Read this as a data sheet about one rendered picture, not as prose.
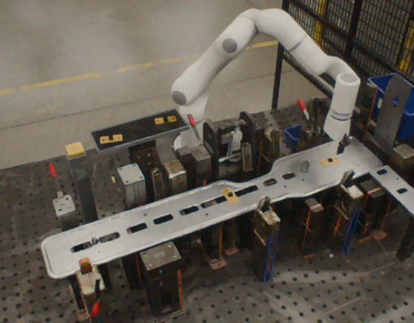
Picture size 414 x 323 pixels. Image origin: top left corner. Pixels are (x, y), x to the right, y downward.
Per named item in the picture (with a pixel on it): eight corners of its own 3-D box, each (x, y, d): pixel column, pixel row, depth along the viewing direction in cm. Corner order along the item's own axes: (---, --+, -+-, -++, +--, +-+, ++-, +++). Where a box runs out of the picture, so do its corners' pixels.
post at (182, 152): (183, 224, 214) (180, 155, 188) (178, 216, 217) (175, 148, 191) (194, 220, 216) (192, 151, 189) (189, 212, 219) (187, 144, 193)
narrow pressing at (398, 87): (389, 153, 204) (411, 85, 181) (372, 138, 212) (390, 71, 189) (390, 153, 204) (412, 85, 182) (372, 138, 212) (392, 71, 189)
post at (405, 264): (405, 271, 194) (426, 224, 175) (386, 252, 202) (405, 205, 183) (416, 266, 196) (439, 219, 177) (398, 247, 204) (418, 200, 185)
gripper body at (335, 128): (325, 107, 186) (320, 130, 193) (341, 121, 179) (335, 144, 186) (340, 102, 188) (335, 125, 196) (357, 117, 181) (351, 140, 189)
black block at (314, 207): (303, 265, 197) (314, 218, 178) (288, 247, 205) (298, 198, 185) (319, 258, 200) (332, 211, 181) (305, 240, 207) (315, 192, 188)
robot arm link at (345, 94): (334, 98, 187) (328, 110, 181) (340, 68, 178) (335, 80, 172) (355, 103, 184) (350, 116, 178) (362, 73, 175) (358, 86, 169)
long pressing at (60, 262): (51, 288, 155) (51, 286, 154) (38, 239, 170) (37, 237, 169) (386, 166, 199) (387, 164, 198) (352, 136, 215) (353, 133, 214)
